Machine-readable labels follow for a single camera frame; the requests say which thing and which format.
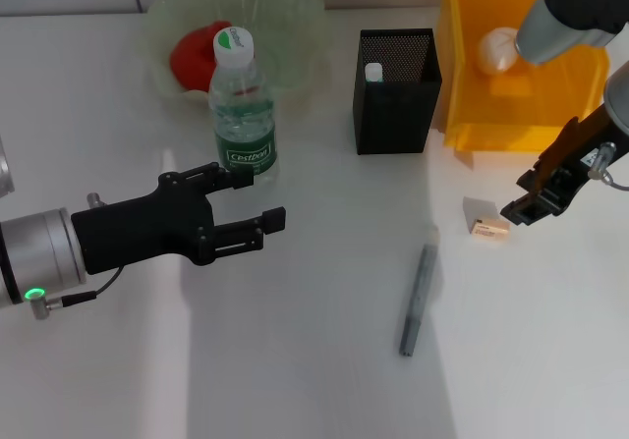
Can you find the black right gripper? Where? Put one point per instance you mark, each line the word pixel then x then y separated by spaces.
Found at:
pixel 570 174

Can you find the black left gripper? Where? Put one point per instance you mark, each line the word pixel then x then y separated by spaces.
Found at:
pixel 137 233

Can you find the small beige eraser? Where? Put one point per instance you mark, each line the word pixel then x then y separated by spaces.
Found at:
pixel 491 230

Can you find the clear bottle with green label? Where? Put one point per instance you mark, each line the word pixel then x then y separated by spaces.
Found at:
pixel 243 125

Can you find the grey pen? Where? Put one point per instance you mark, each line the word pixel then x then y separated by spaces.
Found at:
pixel 417 291

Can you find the white paper ball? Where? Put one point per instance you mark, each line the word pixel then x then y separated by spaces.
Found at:
pixel 496 51

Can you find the green utility knife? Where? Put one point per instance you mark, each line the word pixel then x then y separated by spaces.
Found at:
pixel 373 72

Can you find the white and silver left arm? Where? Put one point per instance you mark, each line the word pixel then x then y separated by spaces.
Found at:
pixel 39 252

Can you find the black mesh pen holder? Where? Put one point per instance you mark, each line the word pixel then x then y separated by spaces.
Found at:
pixel 393 115

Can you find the pale green glass fruit bowl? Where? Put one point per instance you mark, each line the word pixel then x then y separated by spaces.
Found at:
pixel 290 31

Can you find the yellow plastic bin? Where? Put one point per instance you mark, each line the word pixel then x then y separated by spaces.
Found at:
pixel 491 110

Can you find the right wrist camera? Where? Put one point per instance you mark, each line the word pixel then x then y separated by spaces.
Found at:
pixel 565 12

